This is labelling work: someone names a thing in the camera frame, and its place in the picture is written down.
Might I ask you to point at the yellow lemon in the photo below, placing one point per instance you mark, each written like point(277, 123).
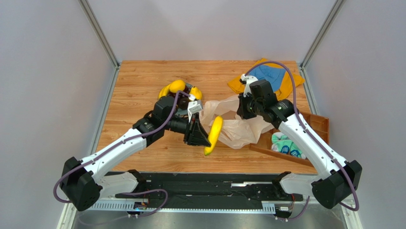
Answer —
point(177, 85)

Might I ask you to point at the brown wooden divided tray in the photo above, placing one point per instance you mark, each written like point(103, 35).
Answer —
point(320, 125)

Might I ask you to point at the teal white rolled socks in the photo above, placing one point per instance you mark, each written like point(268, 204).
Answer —
point(283, 144)

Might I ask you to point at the blue bucket hat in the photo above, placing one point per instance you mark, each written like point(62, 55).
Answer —
point(272, 74)

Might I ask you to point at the yellow banana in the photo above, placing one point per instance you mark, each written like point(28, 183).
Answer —
point(164, 92)
point(214, 135)

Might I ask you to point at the grey-blue fruit plate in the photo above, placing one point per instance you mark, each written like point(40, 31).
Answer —
point(180, 112)

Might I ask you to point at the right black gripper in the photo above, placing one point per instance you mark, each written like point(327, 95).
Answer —
point(243, 108)

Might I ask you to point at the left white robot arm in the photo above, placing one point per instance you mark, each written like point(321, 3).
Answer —
point(107, 162)

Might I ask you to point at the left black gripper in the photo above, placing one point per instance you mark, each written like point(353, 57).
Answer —
point(193, 134)

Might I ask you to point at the translucent plastic bag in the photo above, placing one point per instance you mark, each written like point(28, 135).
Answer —
point(236, 132)

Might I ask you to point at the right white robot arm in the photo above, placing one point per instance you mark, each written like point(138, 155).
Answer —
point(304, 146)

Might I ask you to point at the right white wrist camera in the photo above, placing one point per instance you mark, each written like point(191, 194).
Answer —
point(246, 80)

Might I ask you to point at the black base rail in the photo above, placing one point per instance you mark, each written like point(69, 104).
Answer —
point(143, 194)

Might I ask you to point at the yellow cloth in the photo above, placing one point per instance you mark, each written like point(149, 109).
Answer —
point(284, 91)

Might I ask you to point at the dark purple grapes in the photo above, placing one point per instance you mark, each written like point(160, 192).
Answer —
point(183, 102)

